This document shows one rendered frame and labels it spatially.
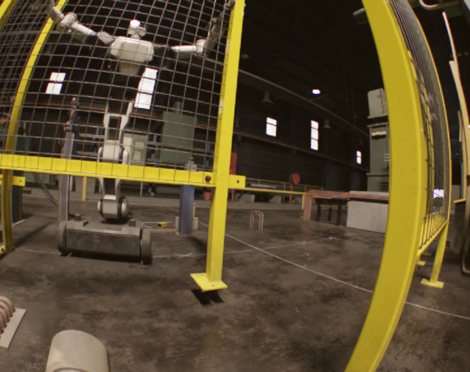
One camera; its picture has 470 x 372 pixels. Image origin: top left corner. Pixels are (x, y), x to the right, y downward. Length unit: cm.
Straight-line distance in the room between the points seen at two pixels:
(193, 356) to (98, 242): 86
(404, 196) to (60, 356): 50
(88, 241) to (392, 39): 142
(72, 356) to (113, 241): 100
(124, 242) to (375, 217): 309
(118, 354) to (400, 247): 68
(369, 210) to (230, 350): 300
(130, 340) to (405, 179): 76
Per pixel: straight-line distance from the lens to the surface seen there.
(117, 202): 145
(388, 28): 43
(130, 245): 126
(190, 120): 1050
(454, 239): 282
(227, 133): 84
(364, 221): 344
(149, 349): 69
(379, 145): 429
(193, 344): 71
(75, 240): 134
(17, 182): 149
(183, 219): 203
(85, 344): 35
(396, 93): 36
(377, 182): 415
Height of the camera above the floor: 47
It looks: 1 degrees up
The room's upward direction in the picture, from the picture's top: 4 degrees clockwise
